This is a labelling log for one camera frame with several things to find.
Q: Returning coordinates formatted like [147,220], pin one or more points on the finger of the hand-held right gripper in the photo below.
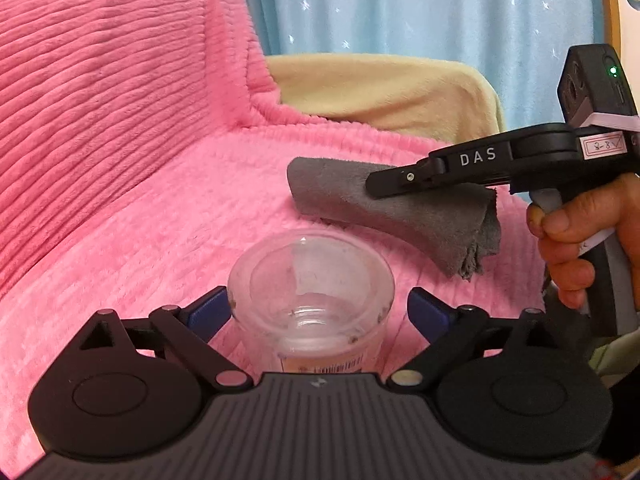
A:
[395,182]

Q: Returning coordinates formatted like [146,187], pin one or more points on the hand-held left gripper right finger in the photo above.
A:
[429,314]

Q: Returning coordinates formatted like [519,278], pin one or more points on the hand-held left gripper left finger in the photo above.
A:
[207,312]

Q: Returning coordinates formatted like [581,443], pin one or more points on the grey cleaning cloth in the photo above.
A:
[400,215]

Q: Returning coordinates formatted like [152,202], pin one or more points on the clear plastic jar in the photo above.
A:
[310,300]

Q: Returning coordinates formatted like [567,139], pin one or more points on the person's right hand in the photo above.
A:
[560,250]

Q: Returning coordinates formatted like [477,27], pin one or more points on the pink ribbed fleece blanket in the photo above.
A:
[125,160]

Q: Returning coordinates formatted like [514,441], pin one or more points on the blue star-print curtain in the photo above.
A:
[425,5]

